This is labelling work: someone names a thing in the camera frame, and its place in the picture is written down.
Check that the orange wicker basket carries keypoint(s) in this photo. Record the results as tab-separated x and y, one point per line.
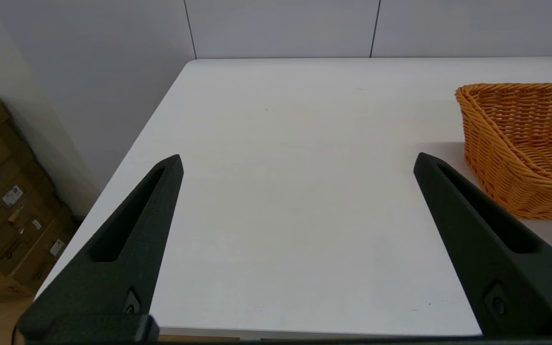
496	177

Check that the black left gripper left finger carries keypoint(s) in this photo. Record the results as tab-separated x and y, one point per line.
132	273

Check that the cardboard box with small labels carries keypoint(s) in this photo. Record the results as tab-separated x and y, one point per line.
31	244

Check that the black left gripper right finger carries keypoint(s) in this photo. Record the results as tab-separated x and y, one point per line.
506	287

